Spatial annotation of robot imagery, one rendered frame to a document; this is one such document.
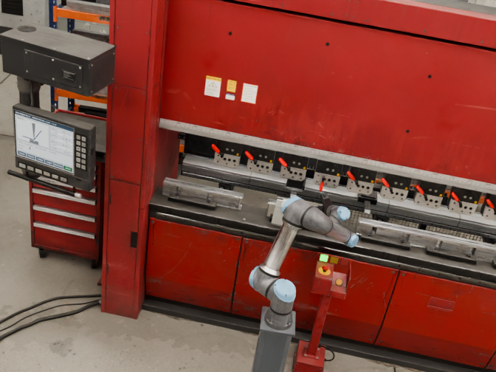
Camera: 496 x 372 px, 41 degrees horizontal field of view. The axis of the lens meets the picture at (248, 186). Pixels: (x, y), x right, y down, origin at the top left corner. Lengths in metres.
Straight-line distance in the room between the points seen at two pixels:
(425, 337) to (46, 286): 2.56
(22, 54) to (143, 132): 0.79
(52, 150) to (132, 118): 0.51
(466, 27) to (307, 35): 0.80
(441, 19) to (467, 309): 1.79
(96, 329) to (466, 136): 2.57
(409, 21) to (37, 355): 2.89
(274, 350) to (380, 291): 0.95
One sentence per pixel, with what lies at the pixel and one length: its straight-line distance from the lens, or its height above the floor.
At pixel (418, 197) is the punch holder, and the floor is 1.23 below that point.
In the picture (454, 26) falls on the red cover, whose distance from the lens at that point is 3.55.
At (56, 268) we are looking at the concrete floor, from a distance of 4.94.
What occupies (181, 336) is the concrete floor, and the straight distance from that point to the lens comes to 4.44.
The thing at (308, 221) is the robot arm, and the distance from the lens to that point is 3.25.
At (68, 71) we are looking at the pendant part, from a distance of 3.25.
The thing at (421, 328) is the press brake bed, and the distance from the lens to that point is 4.39.
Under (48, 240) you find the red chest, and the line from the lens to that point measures 4.87.
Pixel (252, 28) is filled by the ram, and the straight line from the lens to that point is 3.58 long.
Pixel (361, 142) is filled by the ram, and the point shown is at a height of 1.50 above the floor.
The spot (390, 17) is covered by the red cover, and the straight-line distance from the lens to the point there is 3.51.
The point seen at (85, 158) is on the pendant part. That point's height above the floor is 1.44.
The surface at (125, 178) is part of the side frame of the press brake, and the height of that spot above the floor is 1.08.
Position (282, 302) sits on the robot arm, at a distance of 3.35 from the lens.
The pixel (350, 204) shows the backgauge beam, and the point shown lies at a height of 0.93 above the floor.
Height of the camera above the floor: 3.11
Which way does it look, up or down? 31 degrees down
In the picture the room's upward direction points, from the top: 9 degrees clockwise
